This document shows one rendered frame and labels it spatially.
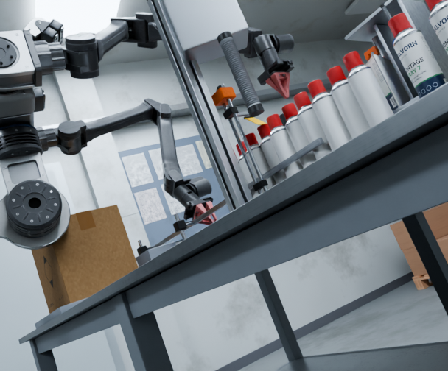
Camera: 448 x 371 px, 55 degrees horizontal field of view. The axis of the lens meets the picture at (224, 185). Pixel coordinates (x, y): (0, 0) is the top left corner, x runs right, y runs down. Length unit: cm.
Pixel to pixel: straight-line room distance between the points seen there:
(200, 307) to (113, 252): 250
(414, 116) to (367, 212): 12
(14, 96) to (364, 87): 86
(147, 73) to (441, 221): 316
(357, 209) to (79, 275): 109
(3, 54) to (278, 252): 88
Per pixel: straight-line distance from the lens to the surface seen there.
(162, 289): 83
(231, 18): 113
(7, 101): 127
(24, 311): 365
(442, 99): 37
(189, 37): 110
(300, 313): 434
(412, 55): 88
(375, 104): 91
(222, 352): 397
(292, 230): 53
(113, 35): 143
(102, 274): 145
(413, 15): 99
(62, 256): 143
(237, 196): 100
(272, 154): 111
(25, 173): 137
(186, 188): 147
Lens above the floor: 76
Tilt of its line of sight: 11 degrees up
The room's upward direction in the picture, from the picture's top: 22 degrees counter-clockwise
